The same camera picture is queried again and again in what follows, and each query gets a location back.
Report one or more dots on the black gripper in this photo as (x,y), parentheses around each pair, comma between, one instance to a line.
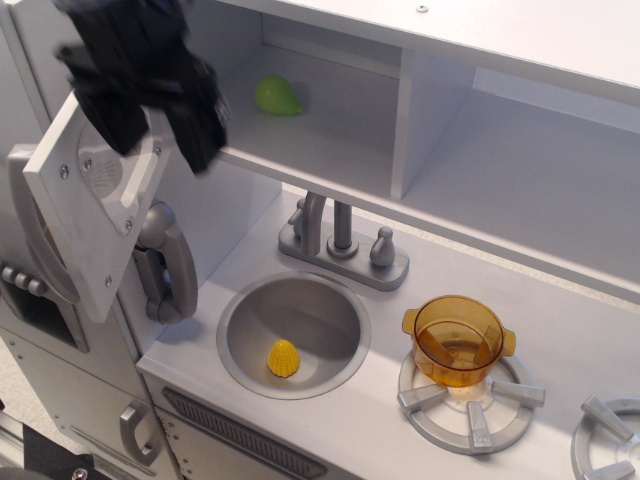
(137,42)

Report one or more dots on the grey toy microwave door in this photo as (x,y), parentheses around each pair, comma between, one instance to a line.
(81,205)

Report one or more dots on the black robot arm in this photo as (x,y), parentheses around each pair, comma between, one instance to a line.
(157,97)

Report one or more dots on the green toy pear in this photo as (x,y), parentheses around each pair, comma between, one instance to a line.
(274,95)

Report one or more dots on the grey toy faucet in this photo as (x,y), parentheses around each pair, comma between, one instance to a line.
(376,262)

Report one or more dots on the grey ice dispenser panel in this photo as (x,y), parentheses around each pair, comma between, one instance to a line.
(33,302)

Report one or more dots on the round metal sink bowl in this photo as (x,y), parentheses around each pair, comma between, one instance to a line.
(324,320)

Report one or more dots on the yellow toy corn piece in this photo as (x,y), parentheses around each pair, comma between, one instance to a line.
(283,359)

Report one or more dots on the grey oven vent panel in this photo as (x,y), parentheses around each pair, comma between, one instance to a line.
(251,442)

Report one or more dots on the amber transparent toy pot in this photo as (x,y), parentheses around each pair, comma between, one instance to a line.
(457,340)

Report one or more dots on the grey stove burner grate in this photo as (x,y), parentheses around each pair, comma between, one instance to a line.
(485,418)

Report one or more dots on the grey toy wall phone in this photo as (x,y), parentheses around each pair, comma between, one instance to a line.
(165,266)

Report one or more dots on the grey lower fridge handle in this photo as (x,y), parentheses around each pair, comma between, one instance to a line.
(140,434)

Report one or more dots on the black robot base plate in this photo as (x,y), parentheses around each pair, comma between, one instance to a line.
(26,454)

